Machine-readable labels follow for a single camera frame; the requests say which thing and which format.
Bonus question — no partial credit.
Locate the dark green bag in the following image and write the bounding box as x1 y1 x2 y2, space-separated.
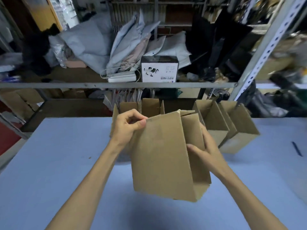
157 88 183 98

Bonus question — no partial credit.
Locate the bundle of grey paper bags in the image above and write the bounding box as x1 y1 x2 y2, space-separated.
103 88 144 111

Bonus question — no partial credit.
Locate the silver reflective roll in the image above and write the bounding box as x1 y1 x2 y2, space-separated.
211 88 231 101

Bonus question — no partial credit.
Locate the plain brown cardboard box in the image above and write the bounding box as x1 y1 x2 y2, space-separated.
218 101 261 155

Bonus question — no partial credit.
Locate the person's left forearm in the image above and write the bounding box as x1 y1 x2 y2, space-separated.
45 141 120 230

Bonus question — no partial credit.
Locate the large brown storage cardboard box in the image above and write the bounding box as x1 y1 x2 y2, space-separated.
0 88 45 120

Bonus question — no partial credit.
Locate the white perforated rack post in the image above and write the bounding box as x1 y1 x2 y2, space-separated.
234 0 307 101

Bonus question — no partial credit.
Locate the grey metal shelving rack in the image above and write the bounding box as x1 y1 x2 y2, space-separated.
0 0 307 142

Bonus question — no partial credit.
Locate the pile of grey plastic mailers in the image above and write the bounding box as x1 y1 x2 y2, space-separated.
49 9 192 74

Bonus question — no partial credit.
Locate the white power strip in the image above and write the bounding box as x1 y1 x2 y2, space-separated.
106 71 137 83

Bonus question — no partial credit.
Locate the dark blue pen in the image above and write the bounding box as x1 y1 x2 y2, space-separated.
292 141 303 157

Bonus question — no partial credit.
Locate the white black printed box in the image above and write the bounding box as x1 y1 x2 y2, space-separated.
141 56 179 83

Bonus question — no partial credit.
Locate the person's left hand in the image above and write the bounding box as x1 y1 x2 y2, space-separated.
110 109 149 151

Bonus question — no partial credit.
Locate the person's right hand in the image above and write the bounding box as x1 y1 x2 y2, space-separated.
186 123 228 180

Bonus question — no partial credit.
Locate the person's right forearm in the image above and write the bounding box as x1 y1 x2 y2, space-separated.
216 166 288 230

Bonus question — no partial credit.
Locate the pile of black plastic bags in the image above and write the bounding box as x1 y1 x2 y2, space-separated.
244 81 307 118

